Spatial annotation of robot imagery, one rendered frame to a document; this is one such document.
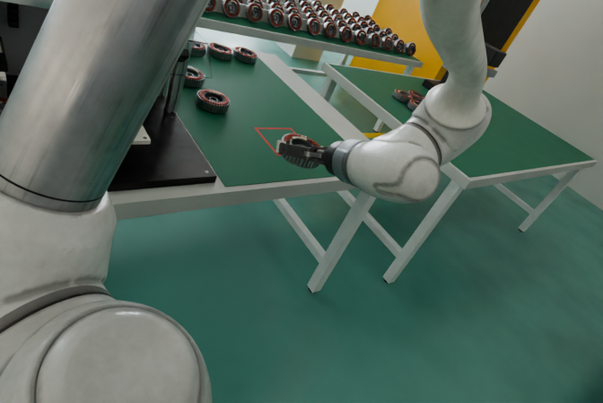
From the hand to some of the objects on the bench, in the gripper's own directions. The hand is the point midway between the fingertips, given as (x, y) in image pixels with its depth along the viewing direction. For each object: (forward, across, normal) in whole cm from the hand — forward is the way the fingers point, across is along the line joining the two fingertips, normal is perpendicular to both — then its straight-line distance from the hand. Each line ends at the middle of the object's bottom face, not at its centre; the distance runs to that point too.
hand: (302, 149), depth 97 cm
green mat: (+58, +4, +13) cm, 60 cm away
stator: (+50, -11, +8) cm, 52 cm away
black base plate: (+26, -54, -5) cm, 60 cm away
